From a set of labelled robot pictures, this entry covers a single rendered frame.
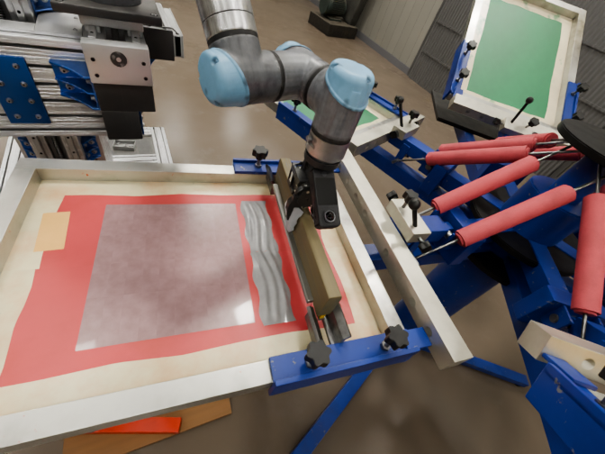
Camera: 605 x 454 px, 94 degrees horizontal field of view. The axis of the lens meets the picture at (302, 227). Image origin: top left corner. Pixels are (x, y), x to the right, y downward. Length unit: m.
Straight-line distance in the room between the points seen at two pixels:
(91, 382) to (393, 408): 1.44
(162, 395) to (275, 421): 1.06
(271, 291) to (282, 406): 0.99
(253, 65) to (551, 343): 0.65
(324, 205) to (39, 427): 0.52
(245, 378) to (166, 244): 0.35
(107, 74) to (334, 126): 0.61
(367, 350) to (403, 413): 1.20
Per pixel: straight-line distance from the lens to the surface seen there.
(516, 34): 2.10
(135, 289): 0.66
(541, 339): 0.66
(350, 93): 0.47
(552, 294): 0.98
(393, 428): 1.75
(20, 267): 0.76
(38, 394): 0.63
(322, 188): 0.54
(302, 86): 0.52
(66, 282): 0.71
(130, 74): 0.91
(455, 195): 0.95
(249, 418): 1.54
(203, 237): 0.72
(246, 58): 0.47
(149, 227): 0.75
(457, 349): 0.68
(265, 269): 0.67
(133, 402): 0.55
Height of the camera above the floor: 1.52
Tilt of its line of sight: 46 degrees down
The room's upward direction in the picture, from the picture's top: 21 degrees clockwise
